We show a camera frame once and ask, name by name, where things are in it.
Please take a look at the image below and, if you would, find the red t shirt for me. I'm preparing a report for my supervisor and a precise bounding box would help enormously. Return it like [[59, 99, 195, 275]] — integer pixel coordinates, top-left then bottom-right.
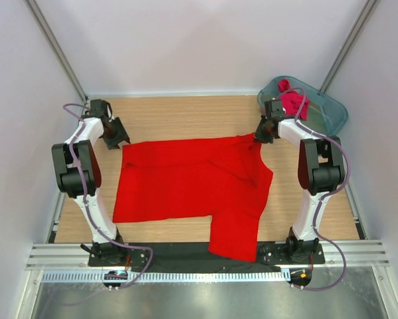
[[113, 134, 273, 263]]

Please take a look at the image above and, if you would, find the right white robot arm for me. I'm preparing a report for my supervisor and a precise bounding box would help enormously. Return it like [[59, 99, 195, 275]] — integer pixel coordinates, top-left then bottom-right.
[[254, 98, 346, 263]]

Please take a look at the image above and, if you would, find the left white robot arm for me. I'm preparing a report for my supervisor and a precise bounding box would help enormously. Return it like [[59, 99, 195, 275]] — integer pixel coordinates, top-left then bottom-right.
[[51, 99, 130, 266]]

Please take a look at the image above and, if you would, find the magenta t shirt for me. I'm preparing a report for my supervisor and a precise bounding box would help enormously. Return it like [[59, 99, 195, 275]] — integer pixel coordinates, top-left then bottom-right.
[[278, 78, 304, 116]]

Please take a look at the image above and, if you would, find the teal plastic bin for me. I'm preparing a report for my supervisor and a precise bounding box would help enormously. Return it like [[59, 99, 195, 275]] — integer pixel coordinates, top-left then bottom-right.
[[257, 76, 348, 136]]

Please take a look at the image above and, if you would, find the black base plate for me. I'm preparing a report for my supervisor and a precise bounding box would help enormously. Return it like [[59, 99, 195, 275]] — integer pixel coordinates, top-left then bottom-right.
[[80, 242, 326, 274]]

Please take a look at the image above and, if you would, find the left aluminium corner post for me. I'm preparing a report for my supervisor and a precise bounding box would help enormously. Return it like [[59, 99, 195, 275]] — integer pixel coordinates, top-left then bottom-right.
[[24, 0, 88, 102]]

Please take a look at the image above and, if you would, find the aluminium corner post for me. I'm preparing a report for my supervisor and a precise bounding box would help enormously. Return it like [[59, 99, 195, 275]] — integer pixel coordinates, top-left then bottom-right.
[[24, 0, 88, 102], [320, 0, 379, 93]]

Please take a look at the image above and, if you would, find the aluminium front rail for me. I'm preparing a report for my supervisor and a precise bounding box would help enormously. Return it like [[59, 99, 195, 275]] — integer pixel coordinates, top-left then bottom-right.
[[27, 240, 389, 268]]

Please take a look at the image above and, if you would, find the white slotted cable duct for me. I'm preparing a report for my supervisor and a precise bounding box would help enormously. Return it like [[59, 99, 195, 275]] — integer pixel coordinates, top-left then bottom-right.
[[41, 269, 290, 284]]

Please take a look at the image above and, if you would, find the right aluminium corner post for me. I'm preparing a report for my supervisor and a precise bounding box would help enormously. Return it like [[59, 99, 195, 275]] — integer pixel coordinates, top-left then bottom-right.
[[320, 0, 379, 93]]

